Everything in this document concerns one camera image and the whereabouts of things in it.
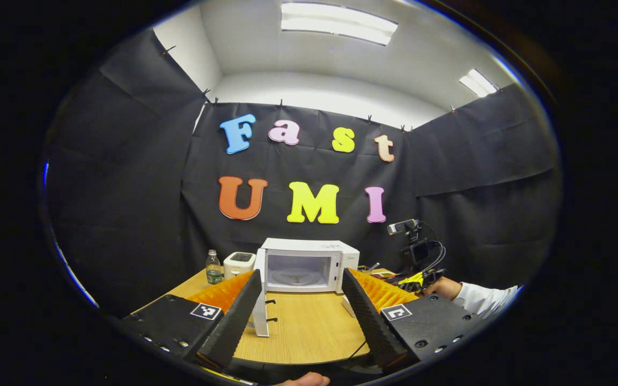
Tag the long ceiling light panel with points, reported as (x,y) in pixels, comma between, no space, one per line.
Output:
(336,21)

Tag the black backdrop cloth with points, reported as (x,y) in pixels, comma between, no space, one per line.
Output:
(126,187)

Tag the small ceiling light panel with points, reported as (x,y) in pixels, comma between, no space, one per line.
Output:
(478,83)

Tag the white toaster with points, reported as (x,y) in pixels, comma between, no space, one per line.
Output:
(239,265)

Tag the clear plastic water bottle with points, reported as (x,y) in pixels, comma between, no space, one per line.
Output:
(214,273)

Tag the white microwave oven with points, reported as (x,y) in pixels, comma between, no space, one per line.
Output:
(309,247)

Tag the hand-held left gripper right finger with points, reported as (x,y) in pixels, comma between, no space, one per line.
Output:
(373,327)

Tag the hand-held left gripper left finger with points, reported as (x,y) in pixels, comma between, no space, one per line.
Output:
(236,321)

